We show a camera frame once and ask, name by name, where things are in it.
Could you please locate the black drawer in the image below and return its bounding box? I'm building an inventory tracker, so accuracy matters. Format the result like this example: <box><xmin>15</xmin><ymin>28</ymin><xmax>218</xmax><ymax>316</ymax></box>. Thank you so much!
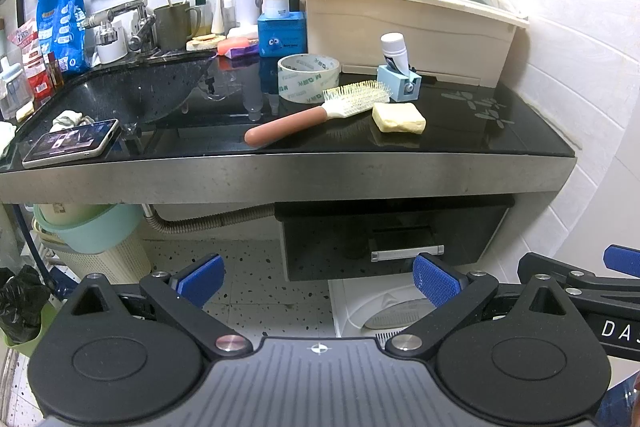
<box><xmin>274</xmin><ymin>195</ymin><xmax>514</xmax><ymax>282</ymax></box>

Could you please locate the white toilet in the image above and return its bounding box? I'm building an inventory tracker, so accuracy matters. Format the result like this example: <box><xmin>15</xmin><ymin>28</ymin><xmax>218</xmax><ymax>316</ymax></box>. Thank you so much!
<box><xmin>328</xmin><ymin>273</ymin><xmax>435</xmax><ymax>340</ymax></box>

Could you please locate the green plastic basin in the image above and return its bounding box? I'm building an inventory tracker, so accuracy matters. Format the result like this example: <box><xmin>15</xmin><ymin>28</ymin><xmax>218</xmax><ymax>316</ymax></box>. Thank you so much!
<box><xmin>35</xmin><ymin>204</ymin><xmax>143</xmax><ymax>255</ymax></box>

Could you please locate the black garbage bag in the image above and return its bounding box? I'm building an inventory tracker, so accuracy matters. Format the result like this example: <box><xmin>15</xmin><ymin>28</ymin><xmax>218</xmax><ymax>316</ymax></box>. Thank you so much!
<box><xmin>0</xmin><ymin>265</ymin><xmax>50</xmax><ymax>345</ymax></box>

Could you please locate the yellow sponge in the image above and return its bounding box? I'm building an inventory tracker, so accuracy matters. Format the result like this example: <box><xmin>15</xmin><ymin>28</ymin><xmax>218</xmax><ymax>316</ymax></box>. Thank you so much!
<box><xmin>372</xmin><ymin>103</ymin><xmax>426</xmax><ymax>135</ymax></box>

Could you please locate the smartphone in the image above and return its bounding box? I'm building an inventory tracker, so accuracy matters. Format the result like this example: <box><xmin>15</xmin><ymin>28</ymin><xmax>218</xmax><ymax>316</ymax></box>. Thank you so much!
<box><xmin>22</xmin><ymin>119</ymin><xmax>120</xmax><ymax>169</ymax></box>

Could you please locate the white rag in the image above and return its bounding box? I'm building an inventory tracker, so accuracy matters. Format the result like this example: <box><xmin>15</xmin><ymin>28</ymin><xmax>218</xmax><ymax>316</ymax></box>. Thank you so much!
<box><xmin>50</xmin><ymin>109</ymin><xmax>94</xmax><ymax>132</ymax></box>

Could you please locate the blue toothpaste squeezer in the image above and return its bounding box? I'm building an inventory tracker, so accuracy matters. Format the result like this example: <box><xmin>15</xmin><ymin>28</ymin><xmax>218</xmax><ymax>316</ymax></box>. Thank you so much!
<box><xmin>376</xmin><ymin>65</ymin><xmax>422</xmax><ymax>103</ymax></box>

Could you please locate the clear tape roll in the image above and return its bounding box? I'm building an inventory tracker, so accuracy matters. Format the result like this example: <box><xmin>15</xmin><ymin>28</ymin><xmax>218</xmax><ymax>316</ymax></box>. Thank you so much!
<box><xmin>278</xmin><ymin>53</ymin><xmax>341</xmax><ymax>104</ymax></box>

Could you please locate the red snack package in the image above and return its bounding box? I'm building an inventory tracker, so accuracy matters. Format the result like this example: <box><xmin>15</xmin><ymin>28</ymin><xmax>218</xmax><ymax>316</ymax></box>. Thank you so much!
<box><xmin>10</xmin><ymin>17</ymin><xmax>54</xmax><ymax>104</ymax></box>

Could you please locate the pink soap package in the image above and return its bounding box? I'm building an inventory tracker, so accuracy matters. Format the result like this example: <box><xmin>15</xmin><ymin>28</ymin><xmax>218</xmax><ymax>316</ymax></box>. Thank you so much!
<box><xmin>217</xmin><ymin>37</ymin><xmax>259</xmax><ymax>60</ymax></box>

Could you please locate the white cup by faucet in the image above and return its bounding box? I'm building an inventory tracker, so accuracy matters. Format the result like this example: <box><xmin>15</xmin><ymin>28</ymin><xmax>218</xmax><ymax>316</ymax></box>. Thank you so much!
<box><xmin>94</xmin><ymin>22</ymin><xmax>128</xmax><ymax>65</ymax></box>

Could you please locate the beige dish rack box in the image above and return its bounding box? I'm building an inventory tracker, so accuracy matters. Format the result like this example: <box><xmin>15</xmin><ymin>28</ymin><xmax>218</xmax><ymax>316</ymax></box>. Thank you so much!
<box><xmin>300</xmin><ymin>0</ymin><xmax>528</xmax><ymax>87</ymax></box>

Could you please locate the green mug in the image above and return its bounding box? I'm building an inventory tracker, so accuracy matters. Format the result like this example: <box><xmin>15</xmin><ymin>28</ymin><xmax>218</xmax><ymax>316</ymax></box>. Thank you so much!
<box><xmin>154</xmin><ymin>2</ymin><xmax>201</xmax><ymax>52</ymax></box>

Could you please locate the chrome faucet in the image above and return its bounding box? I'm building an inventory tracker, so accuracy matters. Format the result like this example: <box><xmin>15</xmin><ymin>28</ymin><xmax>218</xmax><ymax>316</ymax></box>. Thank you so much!
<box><xmin>81</xmin><ymin>0</ymin><xmax>156</xmax><ymax>53</ymax></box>

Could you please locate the blue cardboard box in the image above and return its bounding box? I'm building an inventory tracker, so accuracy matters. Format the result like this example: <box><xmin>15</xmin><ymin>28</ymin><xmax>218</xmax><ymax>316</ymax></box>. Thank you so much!
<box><xmin>257</xmin><ymin>12</ymin><xmax>307</xmax><ymax>58</ymax></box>

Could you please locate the blue detergent bag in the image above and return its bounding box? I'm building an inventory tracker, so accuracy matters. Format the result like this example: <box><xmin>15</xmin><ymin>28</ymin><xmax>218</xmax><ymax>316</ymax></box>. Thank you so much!
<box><xmin>36</xmin><ymin>0</ymin><xmax>89</xmax><ymax>76</ymax></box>

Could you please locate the white cream jar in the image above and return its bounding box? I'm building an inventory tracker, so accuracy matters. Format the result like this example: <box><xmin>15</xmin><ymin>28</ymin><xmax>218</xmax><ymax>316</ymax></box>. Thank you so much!
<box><xmin>262</xmin><ymin>0</ymin><xmax>290</xmax><ymax>20</ymax></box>

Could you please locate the corrugated drain hose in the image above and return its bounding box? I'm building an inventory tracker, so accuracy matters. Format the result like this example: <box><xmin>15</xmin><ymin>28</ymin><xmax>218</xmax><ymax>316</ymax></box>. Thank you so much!
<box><xmin>142</xmin><ymin>202</ymin><xmax>277</xmax><ymax>235</ymax></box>

